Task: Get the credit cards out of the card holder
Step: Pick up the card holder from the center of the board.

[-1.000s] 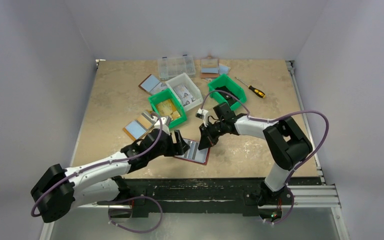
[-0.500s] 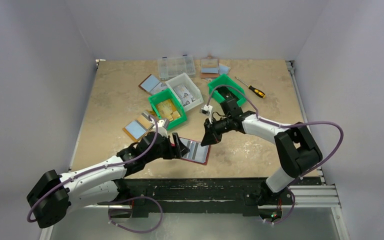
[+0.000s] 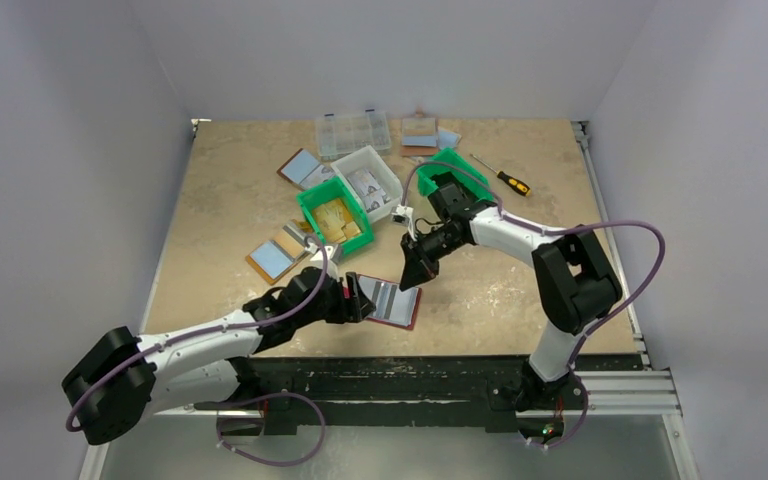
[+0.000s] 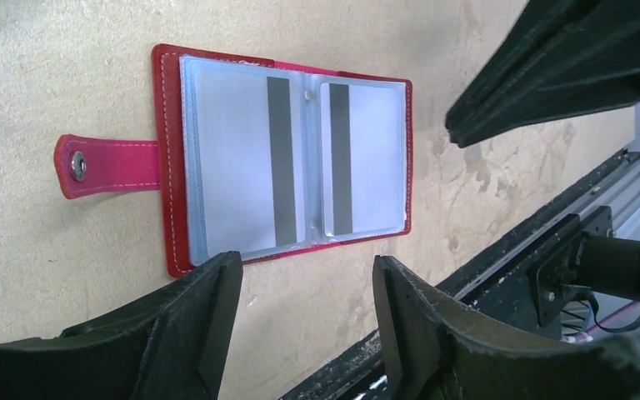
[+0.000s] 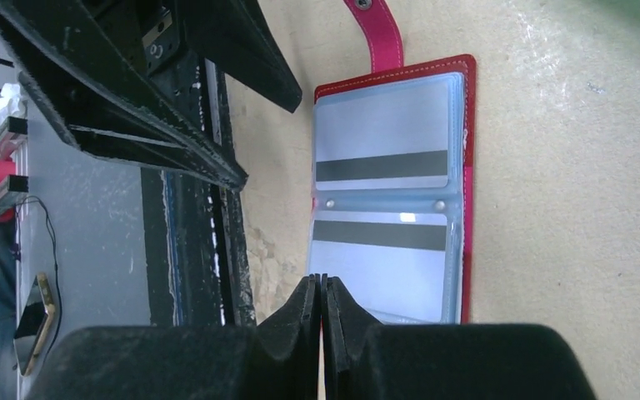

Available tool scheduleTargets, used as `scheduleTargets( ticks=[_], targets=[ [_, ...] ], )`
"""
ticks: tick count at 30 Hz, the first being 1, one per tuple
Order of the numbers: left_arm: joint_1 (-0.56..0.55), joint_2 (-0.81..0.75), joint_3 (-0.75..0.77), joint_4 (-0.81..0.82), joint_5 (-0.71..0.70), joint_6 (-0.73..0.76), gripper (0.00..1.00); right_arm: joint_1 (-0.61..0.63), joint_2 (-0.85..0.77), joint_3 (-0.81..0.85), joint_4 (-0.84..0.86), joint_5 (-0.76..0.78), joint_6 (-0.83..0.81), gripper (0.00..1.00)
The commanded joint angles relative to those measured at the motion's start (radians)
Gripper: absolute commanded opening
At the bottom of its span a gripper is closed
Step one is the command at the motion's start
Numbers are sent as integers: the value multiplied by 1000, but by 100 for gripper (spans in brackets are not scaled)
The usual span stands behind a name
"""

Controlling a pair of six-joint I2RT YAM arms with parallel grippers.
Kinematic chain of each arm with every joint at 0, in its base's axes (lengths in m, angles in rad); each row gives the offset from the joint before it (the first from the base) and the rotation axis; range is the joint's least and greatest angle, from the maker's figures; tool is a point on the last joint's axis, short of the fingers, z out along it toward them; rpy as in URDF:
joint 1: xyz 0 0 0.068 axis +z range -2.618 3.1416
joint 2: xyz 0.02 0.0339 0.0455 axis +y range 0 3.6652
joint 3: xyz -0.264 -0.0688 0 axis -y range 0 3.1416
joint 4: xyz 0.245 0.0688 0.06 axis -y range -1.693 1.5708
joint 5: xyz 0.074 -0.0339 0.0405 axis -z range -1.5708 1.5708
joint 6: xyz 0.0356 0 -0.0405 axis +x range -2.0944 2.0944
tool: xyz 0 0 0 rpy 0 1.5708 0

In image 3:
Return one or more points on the white plastic bin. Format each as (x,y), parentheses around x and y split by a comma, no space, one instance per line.
(369,158)

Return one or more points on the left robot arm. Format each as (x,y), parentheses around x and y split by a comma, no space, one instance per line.
(125,378)

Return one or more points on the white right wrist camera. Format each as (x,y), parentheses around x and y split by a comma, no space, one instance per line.
(403,215)

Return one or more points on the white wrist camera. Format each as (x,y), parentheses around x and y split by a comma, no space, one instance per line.
(327,259)
(403,215)

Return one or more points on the brown open card holder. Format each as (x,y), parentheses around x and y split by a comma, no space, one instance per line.
(305,171)

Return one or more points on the clear compartment organizer box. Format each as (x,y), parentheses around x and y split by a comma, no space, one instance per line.
(338,135)

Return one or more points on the green bin with black cards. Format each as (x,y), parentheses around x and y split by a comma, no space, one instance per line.
(446,164)

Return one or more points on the red card holder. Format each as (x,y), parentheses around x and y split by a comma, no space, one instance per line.
(385,322)

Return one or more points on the aluminium frame rail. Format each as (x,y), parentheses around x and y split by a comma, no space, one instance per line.
(620,393)

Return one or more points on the green bin with gold cards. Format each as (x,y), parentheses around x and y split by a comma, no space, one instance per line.
(333,189)

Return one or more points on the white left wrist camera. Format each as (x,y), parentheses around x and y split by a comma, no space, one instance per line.
(327,259)

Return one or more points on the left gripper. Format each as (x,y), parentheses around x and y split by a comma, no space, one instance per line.
(359,304)

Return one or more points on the tan open card holder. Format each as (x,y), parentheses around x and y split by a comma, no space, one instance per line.
(279,254)

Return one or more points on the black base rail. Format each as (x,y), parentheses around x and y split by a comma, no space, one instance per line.
(415,391)

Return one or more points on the silver VIP card stack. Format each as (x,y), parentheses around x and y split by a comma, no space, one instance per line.
(372,194)

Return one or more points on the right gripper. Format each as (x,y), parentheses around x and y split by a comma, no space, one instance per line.
(420,248)

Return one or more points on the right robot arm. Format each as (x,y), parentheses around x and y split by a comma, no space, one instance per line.
(577,284)

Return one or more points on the yellow black screwdriver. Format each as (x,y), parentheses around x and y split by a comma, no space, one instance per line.
(515,184)

